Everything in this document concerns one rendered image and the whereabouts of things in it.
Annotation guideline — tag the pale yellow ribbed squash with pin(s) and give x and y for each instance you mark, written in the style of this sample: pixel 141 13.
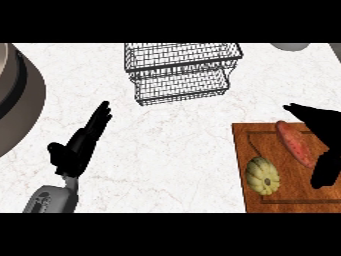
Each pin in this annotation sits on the pale yellow ribbed squash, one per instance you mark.
pixel 263 176

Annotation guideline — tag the large beige round appliance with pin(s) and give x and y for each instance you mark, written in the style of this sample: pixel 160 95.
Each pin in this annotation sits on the large beige round appliance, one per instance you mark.
pixel 5 100

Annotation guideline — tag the red sweet potato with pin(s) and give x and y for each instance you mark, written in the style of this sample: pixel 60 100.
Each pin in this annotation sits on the red sweet potato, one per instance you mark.
pixel 296 143

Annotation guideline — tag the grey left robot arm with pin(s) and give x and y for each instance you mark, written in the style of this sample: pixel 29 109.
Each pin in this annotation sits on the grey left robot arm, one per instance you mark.
pixel 55 198

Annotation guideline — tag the brown wooden cutting board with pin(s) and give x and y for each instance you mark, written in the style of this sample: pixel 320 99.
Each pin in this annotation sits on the brown wooden cutting board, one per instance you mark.
pixel 296 180

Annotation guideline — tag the grey round object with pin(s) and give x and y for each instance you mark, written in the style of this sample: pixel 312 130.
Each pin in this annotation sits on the grey round object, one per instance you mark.
pixel 290 46

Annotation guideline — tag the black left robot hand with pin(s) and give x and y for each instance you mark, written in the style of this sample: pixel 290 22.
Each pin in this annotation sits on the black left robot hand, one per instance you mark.
pixel 82 143

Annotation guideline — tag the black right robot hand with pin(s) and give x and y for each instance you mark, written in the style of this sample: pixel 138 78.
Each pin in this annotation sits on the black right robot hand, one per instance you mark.
pixel 333 133

